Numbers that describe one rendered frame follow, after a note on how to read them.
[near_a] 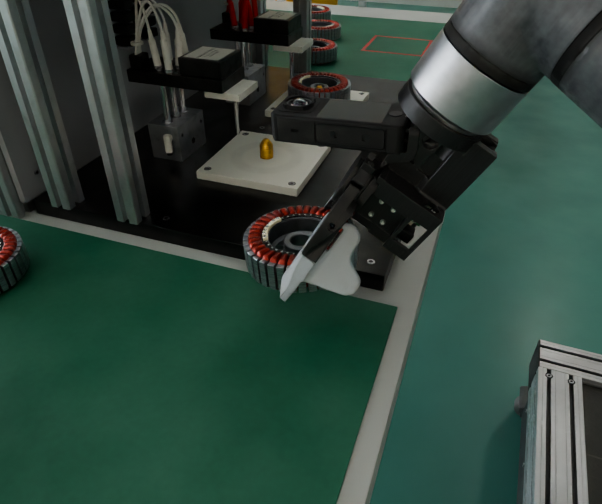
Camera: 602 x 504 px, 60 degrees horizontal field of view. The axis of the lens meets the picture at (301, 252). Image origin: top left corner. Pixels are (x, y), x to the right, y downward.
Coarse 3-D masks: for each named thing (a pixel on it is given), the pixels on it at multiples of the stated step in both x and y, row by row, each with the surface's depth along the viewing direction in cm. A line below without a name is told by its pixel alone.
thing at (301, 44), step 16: (272, 16) 87; (288, 16) 87; (224, 32) 89; (240, 32) 88; (256, 32) 88; (272, 32) 86; (288, 32) 86; (240, 48) 91; (288, 48) 87; (304, 48) 88
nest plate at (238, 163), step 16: (240, 144) 79; (256, 144) 79; (288, 144) 79; (304, 144) 79; (208, 160) 75; (224, 160) 75; (240, 160) 75; (256, 160) 75; (272, 160) 75; (288, 160) 75; (304, 160) 75; (320, 160) 75; (208, 176) 72; (224, 176) 71; (240, 176) 71; (256, 176) 71; (272, 176) 71; (288, 176) 71; (304, 176) 71; (288, 192) 69
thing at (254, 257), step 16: (288, 208) 54; (304, 208) 54; (320, 208) 54; (256, 224) 52; (272, 224) 52; (288, 224) 53; (304, 224) 54; (256, 240) 50; (272, 240) 52; (288, 240) 51; (304, 240) 52; (256, 256) 48; (272, 256) 47; (288, 256) 47; (352, 256) 49; (256, 272) 49; (272, 272) 47; (272, 288) 48; (304, 288) 47; (320, 288) 48
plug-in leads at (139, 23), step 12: (144, 0) 66; (144, 12) 67; (156, 12) 66; (168, 12) 68; (180, 24) 70; (168, 36) 72; (180, 36) 71; (156, 48) 70; (168, 48) 68; (180, 48) 70; (132, 60) 71; (144, 60) 71; (156, 60) 71; (168, 60) 69; (168, 72) 70
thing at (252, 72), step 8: (256, 64) 98; (248, 72) 94; (256, 72) 95; (264, 72) 98; (256, 80) 95; (264, 80) 99; (264, 88) 100; (248, 96) 94; (256, 96) 97; (248, 104) 95
